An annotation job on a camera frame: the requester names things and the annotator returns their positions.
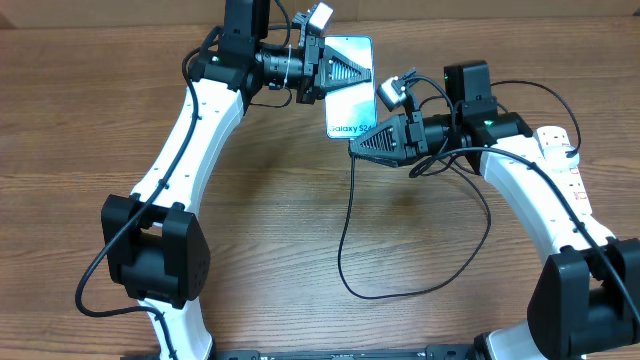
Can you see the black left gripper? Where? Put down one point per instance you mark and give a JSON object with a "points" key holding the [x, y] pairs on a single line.
{"points": [[313, 51]]}

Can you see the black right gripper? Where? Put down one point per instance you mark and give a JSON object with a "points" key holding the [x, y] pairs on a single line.
{"points": [[394, 132]]}

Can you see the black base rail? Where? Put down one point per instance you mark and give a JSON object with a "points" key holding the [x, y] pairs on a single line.
{"points": [[345, 354]]}

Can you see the white charger plug adapter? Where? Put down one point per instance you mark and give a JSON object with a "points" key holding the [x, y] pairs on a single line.
{"points": [[561, 157]]}

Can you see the white power strip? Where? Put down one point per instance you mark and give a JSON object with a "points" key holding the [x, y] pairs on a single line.
{"points": [[554, 144]]}

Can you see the Galaxy smartphone with teal screen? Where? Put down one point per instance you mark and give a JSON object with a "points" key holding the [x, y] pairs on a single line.
{"points": [[351, 111]]}

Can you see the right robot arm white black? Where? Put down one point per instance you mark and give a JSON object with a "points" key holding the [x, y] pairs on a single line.
{"points": [[586, 299]]}

